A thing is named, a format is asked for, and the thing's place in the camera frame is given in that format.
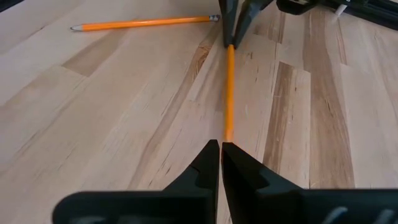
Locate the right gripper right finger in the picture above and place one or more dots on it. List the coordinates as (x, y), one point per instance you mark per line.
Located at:
(242, 177)

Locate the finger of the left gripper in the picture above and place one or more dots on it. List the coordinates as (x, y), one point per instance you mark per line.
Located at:
(228, 18)
(248, 15)

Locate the yellow wooden pencil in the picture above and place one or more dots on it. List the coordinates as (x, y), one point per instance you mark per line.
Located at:
(229, 93)
(140, 23)

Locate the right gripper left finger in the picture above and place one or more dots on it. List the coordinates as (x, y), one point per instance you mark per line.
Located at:
(205, 168)

